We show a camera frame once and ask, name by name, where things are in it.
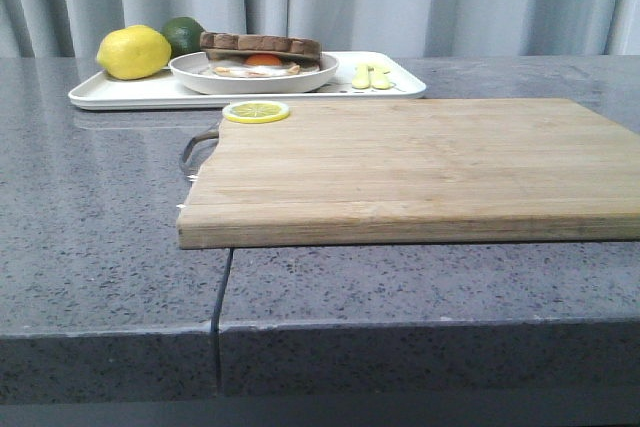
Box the left yellow pasta piece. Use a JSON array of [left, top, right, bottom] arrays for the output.
[[351, 63, 371, 90]]

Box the white round plate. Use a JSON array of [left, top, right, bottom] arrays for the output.
[[169, 52, 339, 95]]

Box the metal cutting board handle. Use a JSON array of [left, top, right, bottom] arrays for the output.
[[178, 126, 219, 178]]

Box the yellow pasta piece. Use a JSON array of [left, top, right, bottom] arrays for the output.
[[351, 63, 371, 90], [369, 64, 392, 90]]

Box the fried egg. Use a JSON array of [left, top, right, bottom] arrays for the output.
[[210, 54, 301, 78]]

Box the white rectangular tray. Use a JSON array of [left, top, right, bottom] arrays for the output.
[[69, 51, 427, 111]]

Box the right yellow pasta piece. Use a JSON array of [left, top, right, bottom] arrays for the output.
[[369, 64, 392, 90]]

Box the green lime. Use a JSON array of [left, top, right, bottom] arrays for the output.
[[161, 16, 205, 58]]

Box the bread slice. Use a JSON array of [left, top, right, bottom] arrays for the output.
[[205, 50, 319, 74], [200, 31, 322, 57]]

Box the wooden cutting board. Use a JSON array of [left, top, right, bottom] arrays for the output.
[[177, 98, 639, 249]]

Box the yellow lemon slice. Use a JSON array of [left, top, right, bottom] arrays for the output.
[[222, 101, 290, 124]]

